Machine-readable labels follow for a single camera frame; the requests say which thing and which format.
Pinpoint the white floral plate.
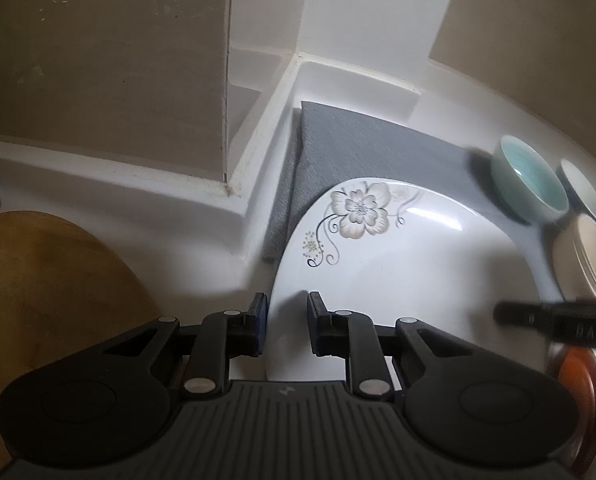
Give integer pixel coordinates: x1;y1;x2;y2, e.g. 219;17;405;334
267;178;561;382

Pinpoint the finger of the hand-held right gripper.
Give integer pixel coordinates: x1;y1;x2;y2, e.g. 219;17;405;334
493;299;596;350

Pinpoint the beige round bowl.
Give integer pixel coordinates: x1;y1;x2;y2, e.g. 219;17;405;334
551;213;596;302

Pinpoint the grey table mat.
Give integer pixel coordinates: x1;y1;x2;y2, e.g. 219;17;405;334
262;101;504;264

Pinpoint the small bowl white inside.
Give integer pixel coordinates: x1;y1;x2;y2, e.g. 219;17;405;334
557;158;596;226

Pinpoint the red brown bowl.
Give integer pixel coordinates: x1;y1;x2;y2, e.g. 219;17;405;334
547;344;596;467

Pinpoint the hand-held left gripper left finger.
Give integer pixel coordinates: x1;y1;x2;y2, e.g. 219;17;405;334
100;292;269;397

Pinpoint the celadon green small bowl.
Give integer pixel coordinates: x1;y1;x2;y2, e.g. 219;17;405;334
489;135;570;226

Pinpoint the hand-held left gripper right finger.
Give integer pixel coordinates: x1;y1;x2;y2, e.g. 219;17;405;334
305;290;473;396

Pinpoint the round wooden cutting board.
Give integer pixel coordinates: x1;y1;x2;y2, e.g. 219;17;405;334
0;210;161;480

